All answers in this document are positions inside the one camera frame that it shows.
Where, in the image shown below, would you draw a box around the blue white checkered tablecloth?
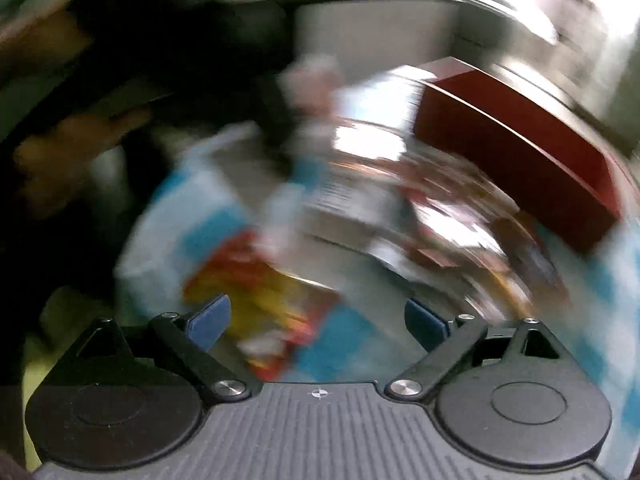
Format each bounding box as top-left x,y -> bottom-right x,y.
114,69 -> 640,436

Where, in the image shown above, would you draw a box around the red cardboard box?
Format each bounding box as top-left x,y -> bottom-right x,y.
413,58 -> 623,252

